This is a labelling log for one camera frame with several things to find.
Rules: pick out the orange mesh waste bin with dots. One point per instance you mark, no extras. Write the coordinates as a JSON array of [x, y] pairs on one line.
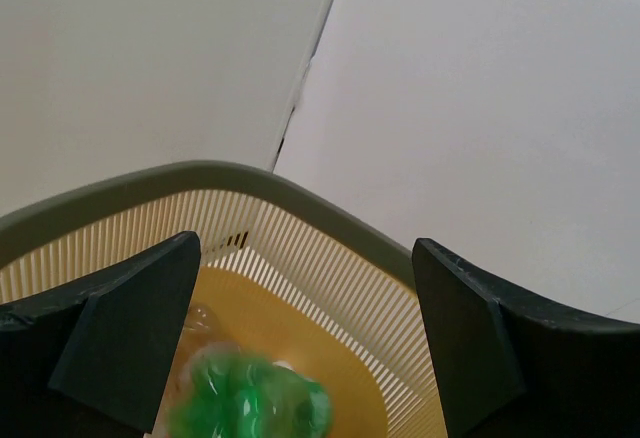
[[286, 274]]

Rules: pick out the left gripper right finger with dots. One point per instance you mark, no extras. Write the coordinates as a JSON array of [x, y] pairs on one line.
[[511, 363]]

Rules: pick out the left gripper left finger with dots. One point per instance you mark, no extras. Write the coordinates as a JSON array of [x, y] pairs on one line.
[[91, 358]]

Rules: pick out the green plastic bottle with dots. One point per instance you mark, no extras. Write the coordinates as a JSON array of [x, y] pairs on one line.
[[226, 392]]

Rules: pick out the clear bottle white cap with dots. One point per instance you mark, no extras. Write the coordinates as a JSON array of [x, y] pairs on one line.
[[201, 332]]

